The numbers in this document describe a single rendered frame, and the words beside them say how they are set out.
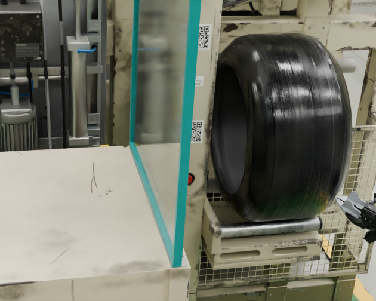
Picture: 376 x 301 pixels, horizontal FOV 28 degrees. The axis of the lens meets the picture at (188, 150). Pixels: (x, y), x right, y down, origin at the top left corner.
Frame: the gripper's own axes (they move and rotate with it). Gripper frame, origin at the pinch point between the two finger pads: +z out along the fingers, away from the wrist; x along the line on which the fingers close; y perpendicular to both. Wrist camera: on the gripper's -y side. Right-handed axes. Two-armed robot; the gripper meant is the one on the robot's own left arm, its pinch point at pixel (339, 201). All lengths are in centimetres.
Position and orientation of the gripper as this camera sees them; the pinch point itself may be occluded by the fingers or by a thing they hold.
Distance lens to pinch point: 229.7
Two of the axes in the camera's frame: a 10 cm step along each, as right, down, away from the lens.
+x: -6.1, 6.1, -5.1
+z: -7.9, -4.3, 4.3
